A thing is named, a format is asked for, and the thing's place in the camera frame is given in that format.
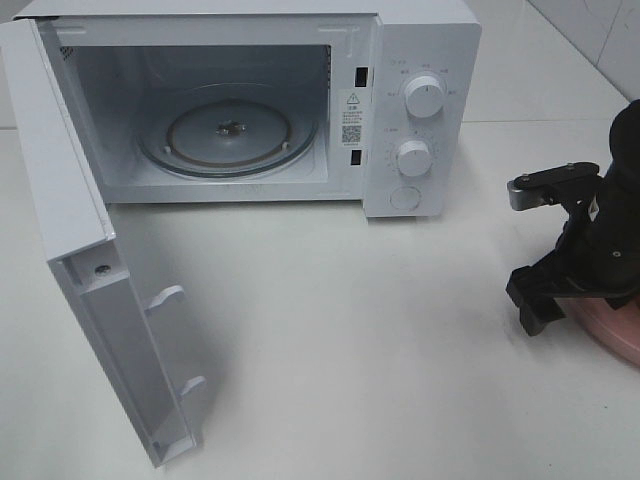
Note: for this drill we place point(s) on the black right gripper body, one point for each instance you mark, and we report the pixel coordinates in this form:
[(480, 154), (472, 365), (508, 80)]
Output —
[(597, 253)]

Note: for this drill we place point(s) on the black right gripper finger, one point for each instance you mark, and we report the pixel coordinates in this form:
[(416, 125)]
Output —
[(537, 312), (527, 286)]

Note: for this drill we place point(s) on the pink round plate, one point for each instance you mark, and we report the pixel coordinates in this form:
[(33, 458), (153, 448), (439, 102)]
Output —
[(615, 329)]

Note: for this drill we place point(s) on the round white door button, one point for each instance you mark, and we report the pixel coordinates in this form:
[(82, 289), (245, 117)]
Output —
[(405, 198)]

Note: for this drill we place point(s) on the white microwave door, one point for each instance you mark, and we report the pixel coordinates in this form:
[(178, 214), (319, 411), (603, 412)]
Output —
[(59, 143)]

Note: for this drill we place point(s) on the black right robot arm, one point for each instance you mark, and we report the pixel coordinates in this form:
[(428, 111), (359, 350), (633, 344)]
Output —
[(623, 144)]

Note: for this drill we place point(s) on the lower white timer knob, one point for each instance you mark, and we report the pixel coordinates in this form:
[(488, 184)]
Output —
[(414, 158)]

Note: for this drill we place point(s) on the upper white power knob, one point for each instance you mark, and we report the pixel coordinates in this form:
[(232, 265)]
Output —
[(424, 95)]

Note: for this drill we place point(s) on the white warning label sticker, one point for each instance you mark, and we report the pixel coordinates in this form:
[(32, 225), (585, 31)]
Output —
[(353, 118)]

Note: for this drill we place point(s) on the white microwave oven body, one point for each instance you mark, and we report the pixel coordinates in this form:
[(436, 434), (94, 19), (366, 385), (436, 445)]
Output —
[(129, 52)]

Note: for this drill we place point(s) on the glass microwave turntable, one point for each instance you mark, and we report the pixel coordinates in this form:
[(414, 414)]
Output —
[(224, 131)]

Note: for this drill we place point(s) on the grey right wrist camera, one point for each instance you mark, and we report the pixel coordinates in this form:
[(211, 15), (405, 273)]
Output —
[(521, 199)]

